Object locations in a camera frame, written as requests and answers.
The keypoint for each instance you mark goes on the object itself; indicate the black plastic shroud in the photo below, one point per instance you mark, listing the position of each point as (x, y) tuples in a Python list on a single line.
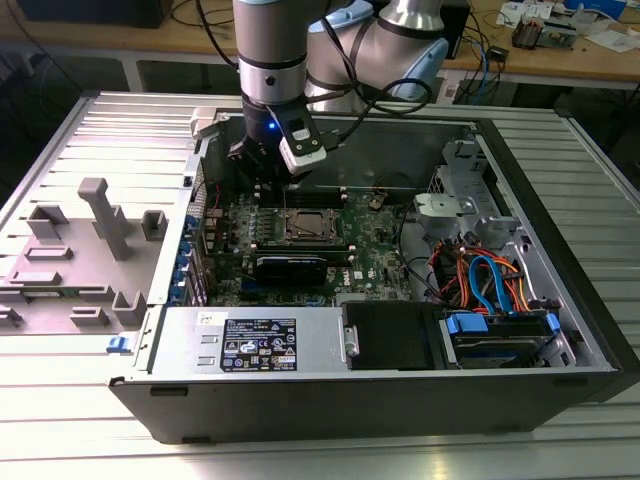
[(390, 335)]

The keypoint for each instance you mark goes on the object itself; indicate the small black case clip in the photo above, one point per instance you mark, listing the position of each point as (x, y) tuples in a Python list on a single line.
[(188, 180)]

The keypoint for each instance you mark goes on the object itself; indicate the blue expansion slot clip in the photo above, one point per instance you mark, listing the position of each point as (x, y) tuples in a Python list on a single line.
[(177, 293), (185, 248), (190, 227), (182, 271)]

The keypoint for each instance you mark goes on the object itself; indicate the silver CPU socket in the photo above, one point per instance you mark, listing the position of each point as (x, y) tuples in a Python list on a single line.
[(339, 231)]

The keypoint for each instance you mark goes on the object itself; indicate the wooden desk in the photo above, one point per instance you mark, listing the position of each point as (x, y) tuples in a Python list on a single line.
[(125, 40)]

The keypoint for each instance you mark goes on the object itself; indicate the green RAM stick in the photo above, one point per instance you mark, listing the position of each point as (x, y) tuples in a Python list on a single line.
[(65, 293)]

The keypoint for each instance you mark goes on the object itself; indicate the small blue plastic latch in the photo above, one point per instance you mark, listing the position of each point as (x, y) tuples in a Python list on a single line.
[(119, 345)]

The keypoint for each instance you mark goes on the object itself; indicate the small black box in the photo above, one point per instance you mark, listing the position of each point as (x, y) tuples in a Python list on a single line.
[(498, 54)]

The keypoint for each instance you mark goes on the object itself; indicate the green motherboard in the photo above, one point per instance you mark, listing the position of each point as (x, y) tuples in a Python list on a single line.
[(370, 260)]

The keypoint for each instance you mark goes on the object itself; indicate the silver power supply unit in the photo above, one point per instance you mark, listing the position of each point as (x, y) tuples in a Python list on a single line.
[(180, 350)]

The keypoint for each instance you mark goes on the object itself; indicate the grey electronic device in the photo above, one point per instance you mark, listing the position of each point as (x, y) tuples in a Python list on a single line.
[(560, 35)]

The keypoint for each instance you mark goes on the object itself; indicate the silver pale blue robot arm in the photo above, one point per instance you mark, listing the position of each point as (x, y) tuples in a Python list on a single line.
[(270, 50)]

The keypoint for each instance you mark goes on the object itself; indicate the black monitor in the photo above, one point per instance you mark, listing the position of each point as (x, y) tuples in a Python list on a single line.
[(90, 12)]

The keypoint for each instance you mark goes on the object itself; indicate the black graphics card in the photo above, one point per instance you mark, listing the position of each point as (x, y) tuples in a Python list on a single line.
[(290, 272)]

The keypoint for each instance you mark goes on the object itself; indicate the white printed cards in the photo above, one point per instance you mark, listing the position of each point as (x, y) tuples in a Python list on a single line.
[(520, 10)]

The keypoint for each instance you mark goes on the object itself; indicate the round coin battery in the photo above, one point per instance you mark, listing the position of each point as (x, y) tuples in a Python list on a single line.
[(376, 202)]

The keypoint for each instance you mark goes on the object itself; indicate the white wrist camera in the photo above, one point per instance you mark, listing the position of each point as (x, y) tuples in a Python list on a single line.
[(302, 152)]

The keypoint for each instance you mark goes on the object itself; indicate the black open PC case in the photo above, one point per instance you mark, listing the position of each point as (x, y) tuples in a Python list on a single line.
[(300, 410)]

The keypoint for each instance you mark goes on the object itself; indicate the grey parts rack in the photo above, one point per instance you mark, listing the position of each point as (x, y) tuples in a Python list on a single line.
[(85, 270)]

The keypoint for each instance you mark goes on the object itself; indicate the black RAM slot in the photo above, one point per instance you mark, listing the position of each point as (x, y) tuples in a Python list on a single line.
[(320, 188), (320, 193), (300, 249), (300, 244), (320, 203), (320, 198), (340, 255)]

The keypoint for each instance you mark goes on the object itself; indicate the metal heat sink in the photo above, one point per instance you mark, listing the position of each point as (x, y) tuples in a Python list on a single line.
[(527, 32)]

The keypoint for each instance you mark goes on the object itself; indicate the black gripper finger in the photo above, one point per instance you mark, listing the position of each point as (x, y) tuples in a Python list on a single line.
[(280, 175), (252, 160)]

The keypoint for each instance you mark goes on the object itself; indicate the white paper sheet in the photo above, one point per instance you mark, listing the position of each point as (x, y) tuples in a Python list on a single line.
[(612, 41)]

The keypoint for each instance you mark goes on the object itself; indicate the black expansion slot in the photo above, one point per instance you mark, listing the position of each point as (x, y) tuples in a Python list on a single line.
[(270, 299)]

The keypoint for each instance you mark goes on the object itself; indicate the hard disk in blue carrier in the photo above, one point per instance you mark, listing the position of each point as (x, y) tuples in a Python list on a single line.
[(480, 350)]

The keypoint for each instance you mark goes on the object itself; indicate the white barcode label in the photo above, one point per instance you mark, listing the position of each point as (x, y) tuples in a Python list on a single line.
[(451, 94)]

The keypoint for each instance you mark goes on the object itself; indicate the silver drive cage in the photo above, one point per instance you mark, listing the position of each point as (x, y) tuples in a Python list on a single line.
[(467, 210)]

